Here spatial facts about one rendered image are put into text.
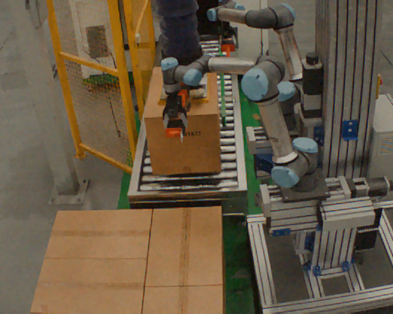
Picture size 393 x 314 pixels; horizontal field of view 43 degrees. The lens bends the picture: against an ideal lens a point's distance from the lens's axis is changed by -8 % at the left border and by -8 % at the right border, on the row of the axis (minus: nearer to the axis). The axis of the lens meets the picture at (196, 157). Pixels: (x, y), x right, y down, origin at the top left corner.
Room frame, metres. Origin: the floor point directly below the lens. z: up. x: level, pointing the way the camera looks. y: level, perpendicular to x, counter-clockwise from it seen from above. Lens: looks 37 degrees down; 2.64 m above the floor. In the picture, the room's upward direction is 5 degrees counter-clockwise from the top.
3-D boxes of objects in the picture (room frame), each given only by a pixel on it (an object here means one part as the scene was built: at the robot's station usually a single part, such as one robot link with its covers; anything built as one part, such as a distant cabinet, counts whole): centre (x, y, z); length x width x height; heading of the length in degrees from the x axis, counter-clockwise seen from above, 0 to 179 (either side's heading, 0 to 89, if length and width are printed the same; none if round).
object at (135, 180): (3.59, 0.30, 0.50); 2.31 x 0.05 x 0.19; 175
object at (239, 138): (3.53, -0.34, 0.50); 2.31 x 0.05 x 0.19; 175
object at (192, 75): (2.12, -0.01, 1.51); 0.11 x 0.11 x 0.08; 49
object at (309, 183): (1.87, -0.48, 1.09); 0.15 x 0.15 x 0.10
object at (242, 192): (2.39, 0.07, 0.58); 0.70 x 0.03 x 0.06; 85
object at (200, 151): (2.76, 0.04, 0.88); 0.60 x 0.40 x 0.40; 176
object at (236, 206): (2.39, 0.07, 0.48); 0.70 x 0.03 x 0.15; 85
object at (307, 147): (1.86, -0.48, 1.20); 0.13 x 0.12 x 0.14; 139
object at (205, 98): (2.74, -0.07, 1.11); 0.34 x 0.10 x 0.05; 174
